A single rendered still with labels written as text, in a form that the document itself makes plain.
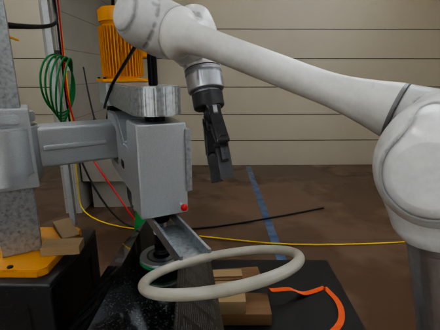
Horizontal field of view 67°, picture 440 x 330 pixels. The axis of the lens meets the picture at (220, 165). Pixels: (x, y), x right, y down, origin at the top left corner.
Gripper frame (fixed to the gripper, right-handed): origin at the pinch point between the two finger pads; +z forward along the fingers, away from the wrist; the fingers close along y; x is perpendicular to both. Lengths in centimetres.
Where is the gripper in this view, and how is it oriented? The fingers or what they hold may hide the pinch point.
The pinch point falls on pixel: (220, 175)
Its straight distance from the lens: 78.1
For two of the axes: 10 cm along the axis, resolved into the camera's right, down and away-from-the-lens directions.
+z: 1.7, 9.8, -0.9
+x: -9.7, 1.5, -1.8
